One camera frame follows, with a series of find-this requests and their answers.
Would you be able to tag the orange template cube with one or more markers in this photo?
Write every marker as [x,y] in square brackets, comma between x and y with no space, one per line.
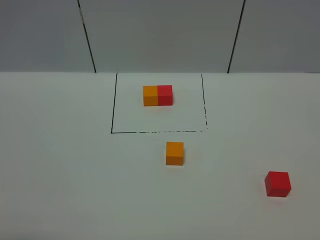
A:
[150,95]

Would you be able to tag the red template cube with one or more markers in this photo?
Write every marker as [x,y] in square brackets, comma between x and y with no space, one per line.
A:
[165,95]

